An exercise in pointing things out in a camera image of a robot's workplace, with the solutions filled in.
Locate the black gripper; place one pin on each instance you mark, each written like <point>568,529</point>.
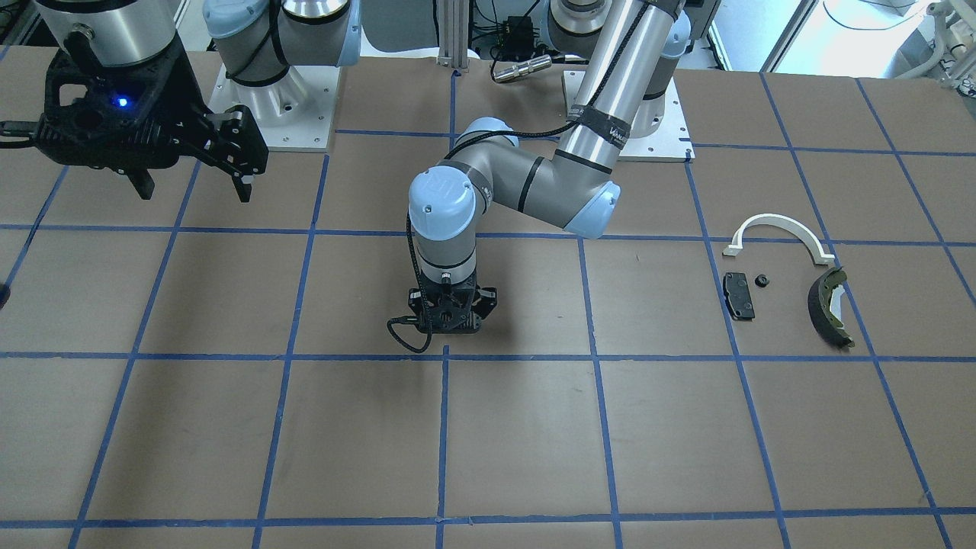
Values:
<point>486,300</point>

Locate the black brake pad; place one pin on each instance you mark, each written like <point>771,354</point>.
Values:
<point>737,296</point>

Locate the white curved plastic part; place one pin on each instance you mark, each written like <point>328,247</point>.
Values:
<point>819,255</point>

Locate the green brake shoe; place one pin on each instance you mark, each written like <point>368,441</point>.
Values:
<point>824,308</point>

